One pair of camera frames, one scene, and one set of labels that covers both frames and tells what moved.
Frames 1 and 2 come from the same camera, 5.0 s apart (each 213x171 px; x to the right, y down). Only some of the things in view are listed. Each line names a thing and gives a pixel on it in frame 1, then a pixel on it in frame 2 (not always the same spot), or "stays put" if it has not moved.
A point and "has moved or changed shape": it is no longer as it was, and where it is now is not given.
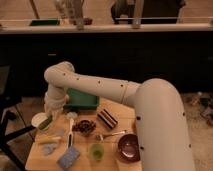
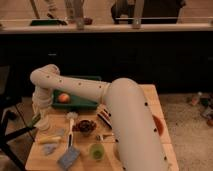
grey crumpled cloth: [48, 148] stays put
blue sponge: [68, 158] stays put
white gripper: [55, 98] → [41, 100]
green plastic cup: [97, 151] stays put
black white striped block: [106, 117] stays put
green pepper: [46, 123] has moved or changed shape
